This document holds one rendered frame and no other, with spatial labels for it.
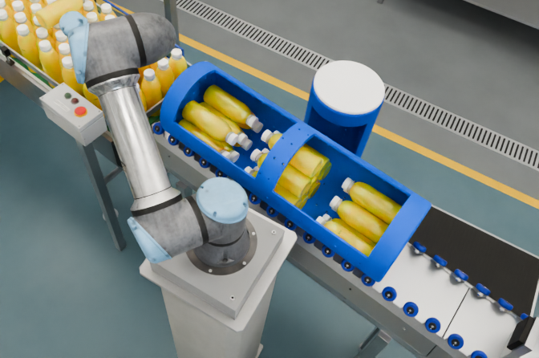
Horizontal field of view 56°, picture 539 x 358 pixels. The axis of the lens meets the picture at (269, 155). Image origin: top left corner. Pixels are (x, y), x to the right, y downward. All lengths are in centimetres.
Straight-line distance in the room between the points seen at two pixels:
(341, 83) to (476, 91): 191
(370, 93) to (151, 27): 106
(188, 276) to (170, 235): 21
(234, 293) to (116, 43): 64
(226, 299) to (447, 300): 76
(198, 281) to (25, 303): 154
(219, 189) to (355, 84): 98
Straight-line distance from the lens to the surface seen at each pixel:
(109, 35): 112
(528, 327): 164
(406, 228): 143
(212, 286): 129
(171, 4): 221
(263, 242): 134
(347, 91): 195
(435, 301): 172
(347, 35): 382
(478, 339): 173
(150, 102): 193
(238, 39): 365
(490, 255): 284
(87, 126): 176
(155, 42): 113
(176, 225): 111
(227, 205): 112
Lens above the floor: 242
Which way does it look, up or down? 54 degrees down
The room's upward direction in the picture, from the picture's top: 8 degrees clockwise
